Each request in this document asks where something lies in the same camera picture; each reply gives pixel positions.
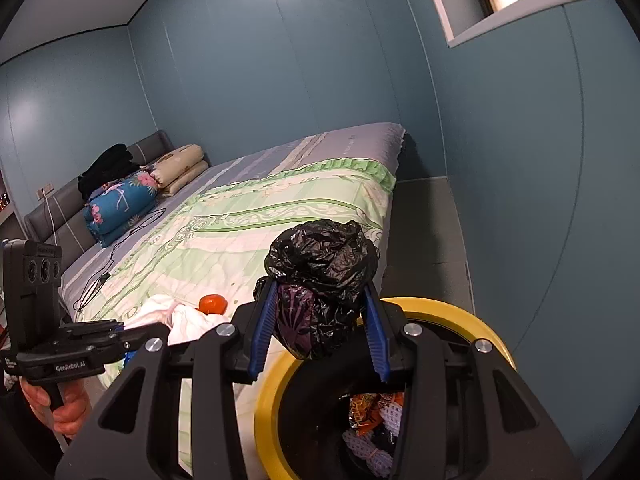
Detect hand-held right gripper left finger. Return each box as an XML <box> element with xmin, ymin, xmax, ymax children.
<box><xmin>55</xmin><ymin>277</ymin><xmax>281</xmax><ymax>480</ymax></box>

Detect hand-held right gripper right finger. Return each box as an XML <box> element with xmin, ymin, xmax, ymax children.
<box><xmin>361</xmin><ymin>285</ymin><xmax>583</xmax><ymax>480</ymax></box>

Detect white tissue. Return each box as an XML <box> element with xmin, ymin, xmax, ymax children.
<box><xmin>167</xmin><ymin>305</ymin><xmax>236</xmax><ymax>347</ymax></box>
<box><xmin>125</xmin><ymin>294</ymin><xmax>176</xmax><ymax>331</ymax></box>

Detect orange tangerine peel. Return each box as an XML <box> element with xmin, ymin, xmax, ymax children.
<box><xmin>199</xmin><ymin>294</ymin><xmax>228</xmax><ymax>316</ymax></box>

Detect orange patterned wrapper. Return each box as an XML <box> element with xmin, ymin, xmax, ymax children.
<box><xmin>347</xmin><ymin>392</ymin><xmax>406</xmax><ymax>431</ymax></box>

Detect yellow rimmed black trash bin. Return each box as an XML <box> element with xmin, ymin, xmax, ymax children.
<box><xmin>254</xmin><ymin>297</ymin><xmax>518</xmax><ymax>480</ymax></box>

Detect white foam net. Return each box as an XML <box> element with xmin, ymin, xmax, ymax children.
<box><xmin>382</xmin><ymin>400</ymin><xmax>408</xmax><ymax>436</ymax></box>

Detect black purple patterned plastic bag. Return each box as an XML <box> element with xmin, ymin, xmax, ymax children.
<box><xmin>252</xmin><ymin>220</ymin><xmax>381</xmax><ymax>361</ymax></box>

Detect person's left hand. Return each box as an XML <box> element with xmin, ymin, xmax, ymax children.
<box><xmin>20</xmin><ymin>377</ymin><xmax>93</xmax><ymax>438</ymax></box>

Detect grey padded headboard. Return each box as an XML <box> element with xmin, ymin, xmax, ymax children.
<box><xmin>24</xmin><ymin>130</ymin><xmax>176</xmax><ymax>256</ymax></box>

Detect green patterned quilt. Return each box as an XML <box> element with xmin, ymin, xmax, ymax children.
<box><xmin>92</xmin><ymin>157</ymin><xmax>398</xmax><ymax>476</ymax></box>

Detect folded blue floral quilt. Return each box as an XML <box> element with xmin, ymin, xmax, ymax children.
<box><xmin>82</xmin><ymin>170</ymin><xmax>160</xmax><ymax>249</ymax></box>

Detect black clothing pile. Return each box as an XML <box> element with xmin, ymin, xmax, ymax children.
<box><xmin>77</xmin><ymin>143</ymin><xmax>142</xmax><ymax>201</ymax></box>

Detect folded beige quilt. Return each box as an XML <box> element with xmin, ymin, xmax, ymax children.
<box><xmin>150</xmin><ymin>144</ymin><xmax>210</xmax><ymax>196</ymax></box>

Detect bed with striped grey sheet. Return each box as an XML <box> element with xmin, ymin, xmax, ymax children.
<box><xmin>60</xmin><ymin>122</ymin><xmax>407</xmax><ymax>311</ymax></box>

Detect black cable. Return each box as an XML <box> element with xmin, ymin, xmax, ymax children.
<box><xmin>72</xmin><ymin>207</ymin><xmax>168</xmax><ymax>313</ymax></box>

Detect white charging cable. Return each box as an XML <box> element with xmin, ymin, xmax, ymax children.
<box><xmin>45</xmin><ymin>192</ymin><xmax>58</xmax><ymax>241</ymax></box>

